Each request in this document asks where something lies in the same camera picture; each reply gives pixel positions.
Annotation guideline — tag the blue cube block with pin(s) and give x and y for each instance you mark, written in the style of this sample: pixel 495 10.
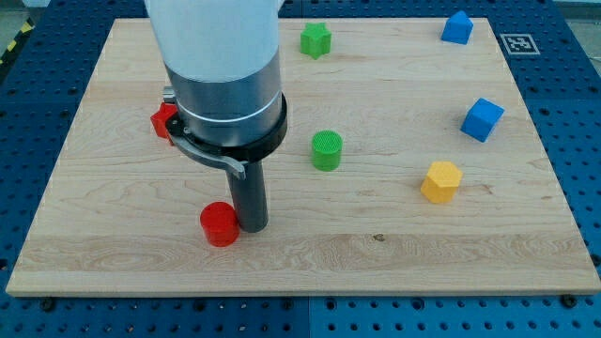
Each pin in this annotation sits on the blue cube block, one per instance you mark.
pixel 481 119

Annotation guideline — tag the wooden board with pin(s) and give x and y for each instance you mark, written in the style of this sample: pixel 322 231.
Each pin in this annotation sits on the wooden board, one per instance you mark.
pixel 120 215

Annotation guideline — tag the blue pentagon block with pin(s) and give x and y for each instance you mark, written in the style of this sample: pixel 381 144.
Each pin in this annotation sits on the blue pentagon block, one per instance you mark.
pixel 458 28

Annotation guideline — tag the red cylinder block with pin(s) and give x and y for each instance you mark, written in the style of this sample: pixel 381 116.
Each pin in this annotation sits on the red cylinder block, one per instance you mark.
pixel 220 224

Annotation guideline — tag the black and white fiducial tag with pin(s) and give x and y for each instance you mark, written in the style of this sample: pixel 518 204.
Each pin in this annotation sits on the black and white fiducial tag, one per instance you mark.
pixel 519 44

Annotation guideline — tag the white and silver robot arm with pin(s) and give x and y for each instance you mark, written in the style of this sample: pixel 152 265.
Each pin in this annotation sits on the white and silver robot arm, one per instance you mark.
pixel 222 61

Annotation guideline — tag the green cylinder block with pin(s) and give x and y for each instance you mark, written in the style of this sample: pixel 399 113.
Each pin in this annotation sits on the green cylinder block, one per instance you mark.
pixel 326 150

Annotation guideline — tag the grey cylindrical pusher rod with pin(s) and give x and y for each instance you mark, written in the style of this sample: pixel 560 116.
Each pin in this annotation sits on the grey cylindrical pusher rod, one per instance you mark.
pixel 249 198

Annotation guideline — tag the red star block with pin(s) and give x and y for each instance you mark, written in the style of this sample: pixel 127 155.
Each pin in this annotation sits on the red star block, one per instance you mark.
pixel 159 120

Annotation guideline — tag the green star block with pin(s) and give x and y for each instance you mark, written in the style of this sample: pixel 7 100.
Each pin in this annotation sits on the green star block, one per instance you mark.
pixel 315 40

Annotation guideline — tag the yellow hexagon block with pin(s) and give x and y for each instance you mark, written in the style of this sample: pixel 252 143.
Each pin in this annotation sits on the yellow hexagon block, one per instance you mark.
pixel 441 182

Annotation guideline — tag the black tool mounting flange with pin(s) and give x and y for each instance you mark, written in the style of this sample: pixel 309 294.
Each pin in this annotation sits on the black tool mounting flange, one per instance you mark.
pixel 232 159

